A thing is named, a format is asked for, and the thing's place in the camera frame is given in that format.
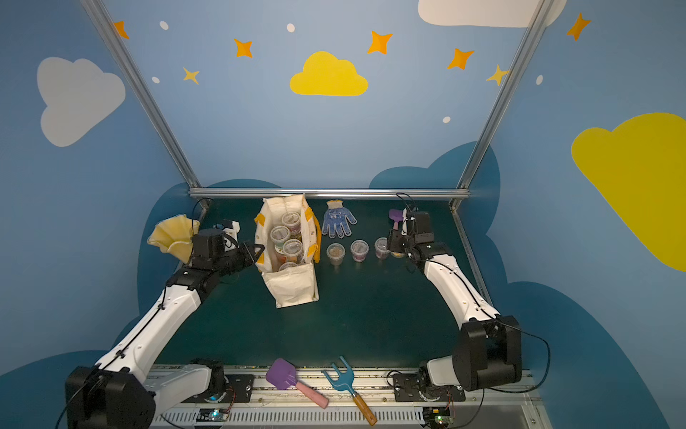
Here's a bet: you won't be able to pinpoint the seed jar pink seeds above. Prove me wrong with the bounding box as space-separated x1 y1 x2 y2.
374 237 391 260

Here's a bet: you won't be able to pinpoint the white canvas bag yellow handles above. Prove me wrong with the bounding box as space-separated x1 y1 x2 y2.
255 195 322 309

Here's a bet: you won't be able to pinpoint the seed jar purple seeds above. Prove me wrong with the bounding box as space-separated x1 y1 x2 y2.
350 240 370 263

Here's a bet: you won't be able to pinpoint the seed jar brown seeds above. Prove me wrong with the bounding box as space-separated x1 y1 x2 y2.
326 242 346 266

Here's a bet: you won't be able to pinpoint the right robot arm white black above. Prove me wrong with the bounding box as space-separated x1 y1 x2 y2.
388 229 523 391

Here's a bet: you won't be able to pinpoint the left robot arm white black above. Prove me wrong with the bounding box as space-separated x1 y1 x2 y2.
58 241 265 428

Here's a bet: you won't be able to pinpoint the seed jar in bag middle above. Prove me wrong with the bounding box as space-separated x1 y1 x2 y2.
269 225 291 251

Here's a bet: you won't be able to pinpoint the seed jar in bag back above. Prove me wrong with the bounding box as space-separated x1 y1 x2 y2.
282 211 301 237

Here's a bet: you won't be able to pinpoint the yellow ruffled vase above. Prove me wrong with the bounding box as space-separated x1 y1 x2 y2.
146 214 200 264

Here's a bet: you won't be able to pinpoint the blue white work glove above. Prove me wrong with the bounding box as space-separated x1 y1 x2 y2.
322 199 357 239

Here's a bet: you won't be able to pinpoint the left circuit board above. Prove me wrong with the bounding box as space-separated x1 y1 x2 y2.
196 409 230 423

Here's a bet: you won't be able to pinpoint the circuit board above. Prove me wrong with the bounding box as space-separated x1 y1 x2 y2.
196 409 230 423
421 408 455 429

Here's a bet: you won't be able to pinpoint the right circuit board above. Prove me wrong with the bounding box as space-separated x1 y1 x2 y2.
421 408 455 429

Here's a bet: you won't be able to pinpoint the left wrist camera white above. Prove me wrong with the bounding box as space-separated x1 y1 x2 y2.
220 219 240 251

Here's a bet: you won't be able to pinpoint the small purple shovel pink handle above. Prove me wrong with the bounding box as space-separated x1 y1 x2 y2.
389 209 404 231

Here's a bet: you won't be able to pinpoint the aluminium back rail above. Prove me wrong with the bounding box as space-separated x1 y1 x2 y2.
189 187 470 200

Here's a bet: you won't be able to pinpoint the large purple shovel pink handle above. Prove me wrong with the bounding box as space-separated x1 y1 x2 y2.
265 359 329 409

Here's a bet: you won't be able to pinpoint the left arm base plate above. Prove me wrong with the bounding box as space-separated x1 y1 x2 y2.
186 374 255 405

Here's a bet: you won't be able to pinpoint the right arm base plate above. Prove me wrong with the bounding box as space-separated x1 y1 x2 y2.
387 373 466 403

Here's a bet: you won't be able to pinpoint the teal garden fork wooden handle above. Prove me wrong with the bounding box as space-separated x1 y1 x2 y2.
322 355 378 427

